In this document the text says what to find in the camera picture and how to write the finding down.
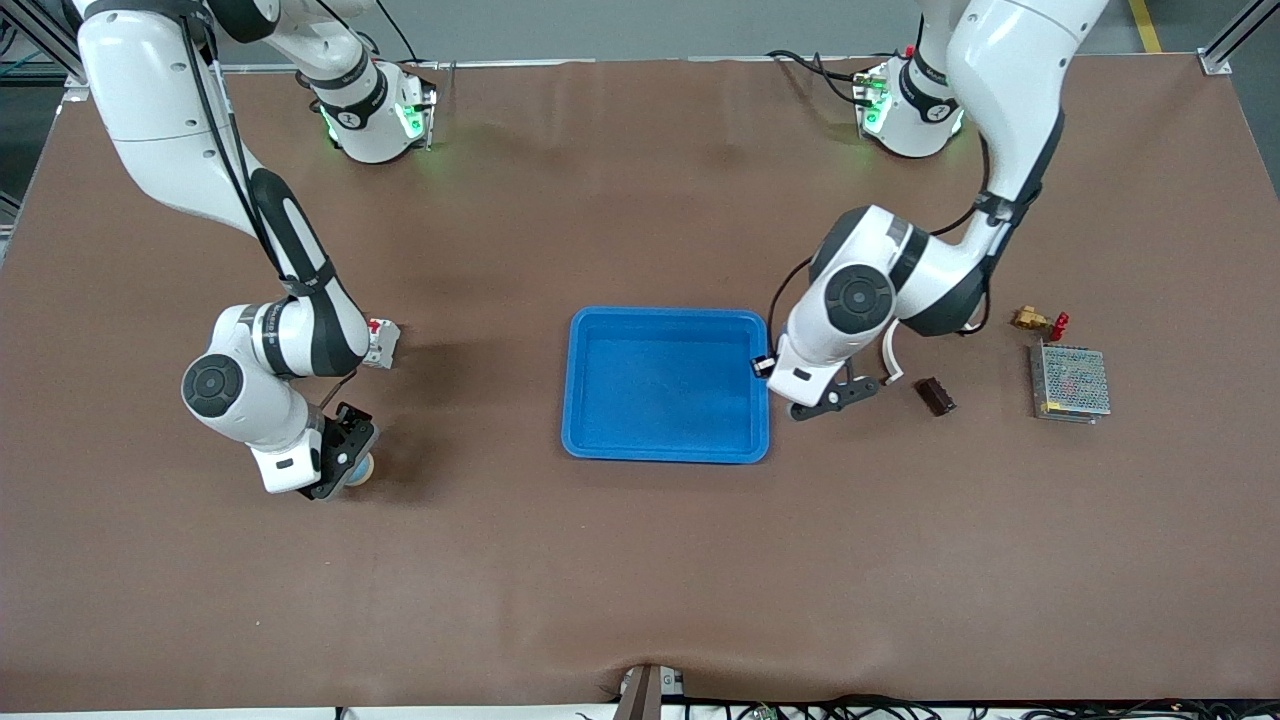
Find white red circuit breaker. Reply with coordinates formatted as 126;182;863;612
365;317;402;370

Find black base cables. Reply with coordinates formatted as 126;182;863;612
765;48;873;107

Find aluminium frame profile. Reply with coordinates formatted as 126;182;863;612
1198;0;1280;77
0;0;96;103

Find brown table mat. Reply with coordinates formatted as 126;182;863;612
0;55;1280;713

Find metal mesh power supply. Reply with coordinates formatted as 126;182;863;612
1028;340;1112;425

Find blue plastic tray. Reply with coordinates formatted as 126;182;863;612
561;306;770;465

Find camera mounting post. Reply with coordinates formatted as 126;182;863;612
612;664;686;720

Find brass valve red handle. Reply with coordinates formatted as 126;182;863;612
1011;306;1071;343

